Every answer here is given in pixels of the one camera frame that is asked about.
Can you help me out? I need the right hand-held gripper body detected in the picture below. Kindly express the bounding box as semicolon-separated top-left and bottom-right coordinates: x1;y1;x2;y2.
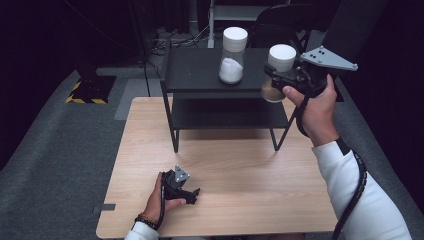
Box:
270;45;360;100

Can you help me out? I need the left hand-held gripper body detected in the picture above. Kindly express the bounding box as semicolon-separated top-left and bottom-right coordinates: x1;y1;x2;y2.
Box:
161;164;192;202

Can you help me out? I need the jar of brown powder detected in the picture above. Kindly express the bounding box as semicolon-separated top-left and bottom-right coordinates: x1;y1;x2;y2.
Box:
260;43;298;104

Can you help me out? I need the jar of white powder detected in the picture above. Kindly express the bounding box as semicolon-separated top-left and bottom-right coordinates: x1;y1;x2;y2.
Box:
218;26;249;85

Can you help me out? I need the black two-tier metal shelf rack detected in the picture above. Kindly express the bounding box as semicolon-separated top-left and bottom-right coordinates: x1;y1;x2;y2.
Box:
159;45;315;154

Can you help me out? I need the person's left hand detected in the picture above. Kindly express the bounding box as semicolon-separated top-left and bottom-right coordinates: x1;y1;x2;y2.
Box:
142;171;188;224

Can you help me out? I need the person's right hand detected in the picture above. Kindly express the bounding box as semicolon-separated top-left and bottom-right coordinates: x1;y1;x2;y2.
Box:
282;73;341;148

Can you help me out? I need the black chair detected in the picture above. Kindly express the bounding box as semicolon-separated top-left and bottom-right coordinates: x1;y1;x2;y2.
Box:
247;3;316;52

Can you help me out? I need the dark tilted panel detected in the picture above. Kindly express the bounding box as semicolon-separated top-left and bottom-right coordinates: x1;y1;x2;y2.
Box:
321;0;390;66

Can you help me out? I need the grey tape strip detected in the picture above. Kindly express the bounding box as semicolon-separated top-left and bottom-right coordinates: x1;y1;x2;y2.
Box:
92;202;117;215

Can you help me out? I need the stand base with hazard tape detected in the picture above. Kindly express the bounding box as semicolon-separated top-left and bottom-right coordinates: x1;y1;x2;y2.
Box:
65;74;118;105

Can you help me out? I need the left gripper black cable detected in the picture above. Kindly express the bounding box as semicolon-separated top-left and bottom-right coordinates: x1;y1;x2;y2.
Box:
153;173;167;232

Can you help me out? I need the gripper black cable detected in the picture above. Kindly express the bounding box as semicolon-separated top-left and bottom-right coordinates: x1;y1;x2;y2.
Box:
153;173;167;232
295;94;368;240

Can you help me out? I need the beaded bracelet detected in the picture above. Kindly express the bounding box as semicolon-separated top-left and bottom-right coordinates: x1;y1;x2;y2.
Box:
133;212;158;231

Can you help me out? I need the white desk frame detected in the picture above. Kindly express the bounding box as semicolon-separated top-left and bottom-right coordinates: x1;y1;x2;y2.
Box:
206;0;292;50

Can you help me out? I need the bundle of floor cables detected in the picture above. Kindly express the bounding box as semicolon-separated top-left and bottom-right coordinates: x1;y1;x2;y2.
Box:
150;25;218;57

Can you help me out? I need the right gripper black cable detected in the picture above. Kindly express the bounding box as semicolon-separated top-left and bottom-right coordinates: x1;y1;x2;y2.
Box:
295;94;368;240

